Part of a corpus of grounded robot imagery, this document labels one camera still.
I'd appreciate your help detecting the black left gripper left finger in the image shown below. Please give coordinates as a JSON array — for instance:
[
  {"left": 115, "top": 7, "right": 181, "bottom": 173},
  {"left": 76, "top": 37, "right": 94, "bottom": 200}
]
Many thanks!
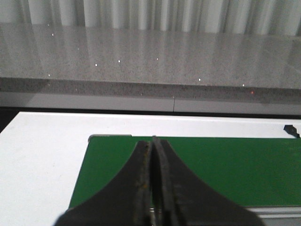
[{"left": 55, "top": 141, "right": 151, "bottom": 226}]

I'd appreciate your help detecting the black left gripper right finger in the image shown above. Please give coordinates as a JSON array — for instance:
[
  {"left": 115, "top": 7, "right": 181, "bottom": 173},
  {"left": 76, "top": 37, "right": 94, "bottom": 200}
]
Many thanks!
[{"left": 152, "top": 137, "right": 263, "bottom": 226}]

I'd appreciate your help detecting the green conveyor belt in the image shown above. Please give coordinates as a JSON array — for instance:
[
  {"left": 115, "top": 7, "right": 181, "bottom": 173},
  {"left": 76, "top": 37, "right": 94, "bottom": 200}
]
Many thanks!
[{"left": 70, "top": 136, "right": 301, "bottom": 207}]

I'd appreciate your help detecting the grey stone countertop slab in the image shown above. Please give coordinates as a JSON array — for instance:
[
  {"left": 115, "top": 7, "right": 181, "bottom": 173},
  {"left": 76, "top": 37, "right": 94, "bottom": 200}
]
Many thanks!
[{"left": 0, "top": 23, "right": 301, "bottom": 104}]

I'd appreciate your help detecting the white pleated curtain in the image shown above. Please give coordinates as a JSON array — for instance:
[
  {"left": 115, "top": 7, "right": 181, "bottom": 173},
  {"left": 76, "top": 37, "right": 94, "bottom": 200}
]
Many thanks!
[{"left": 0, "top": 0, "right": 301, "bottom": 36}]

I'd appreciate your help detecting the aluminium conveyor side rail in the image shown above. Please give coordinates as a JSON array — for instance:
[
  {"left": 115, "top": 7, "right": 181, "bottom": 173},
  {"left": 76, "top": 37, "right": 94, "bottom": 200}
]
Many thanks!
[{"left": 148, "top": 205, "right": 301, "bottom": 221}]

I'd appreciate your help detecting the black sensor cable with plug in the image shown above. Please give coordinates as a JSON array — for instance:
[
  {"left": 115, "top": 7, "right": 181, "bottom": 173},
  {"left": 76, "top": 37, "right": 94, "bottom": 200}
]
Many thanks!
[{"left": 283, "top": 124, "right": 301, "bottom": 138}]

